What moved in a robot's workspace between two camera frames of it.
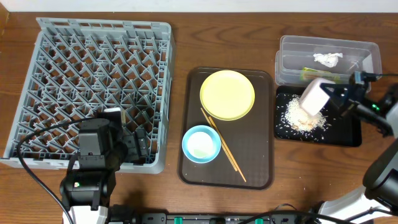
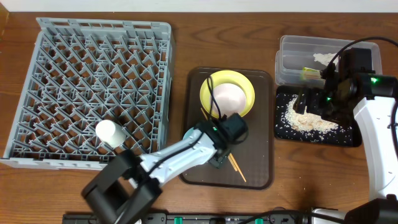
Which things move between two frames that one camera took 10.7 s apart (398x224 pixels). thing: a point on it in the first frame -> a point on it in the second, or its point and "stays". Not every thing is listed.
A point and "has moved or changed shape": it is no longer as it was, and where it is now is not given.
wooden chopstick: x=227 y=149 stays
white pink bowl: x=313 y=98 has moved or changed shape
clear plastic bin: x=300 y=59 stays
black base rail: x=212 y=218 stays
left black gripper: x=140 y=144 -> x=219 y=159
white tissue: x=327 y=59 stays
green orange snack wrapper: x=308 y=73 stays
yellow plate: x=227 y=95 stays
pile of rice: x=300 y=119 has moved or changed shape
